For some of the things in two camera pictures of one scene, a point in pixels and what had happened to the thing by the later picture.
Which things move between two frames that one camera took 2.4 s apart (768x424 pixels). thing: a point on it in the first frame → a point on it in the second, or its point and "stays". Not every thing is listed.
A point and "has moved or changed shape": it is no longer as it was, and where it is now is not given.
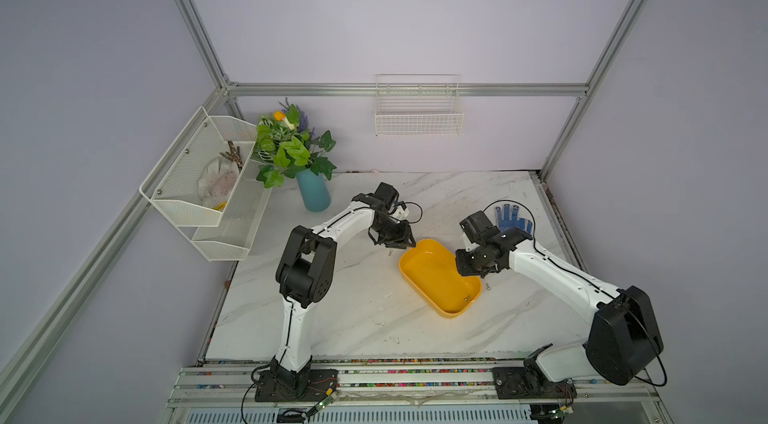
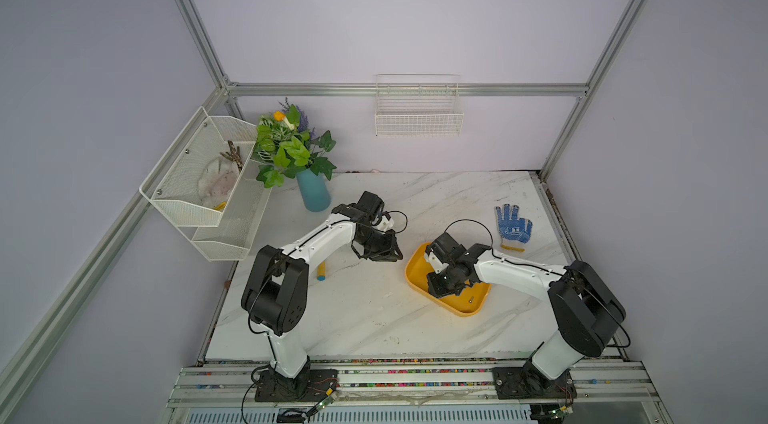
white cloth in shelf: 216,181 stays
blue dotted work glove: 509,219 stays
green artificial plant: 286,144 stays
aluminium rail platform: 420,393 stays
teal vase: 315,190 stays
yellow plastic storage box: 431,269 has moved or changed shape
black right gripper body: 472,261 → 444,281
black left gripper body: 393,232 → 379,244
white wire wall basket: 418,105 stays
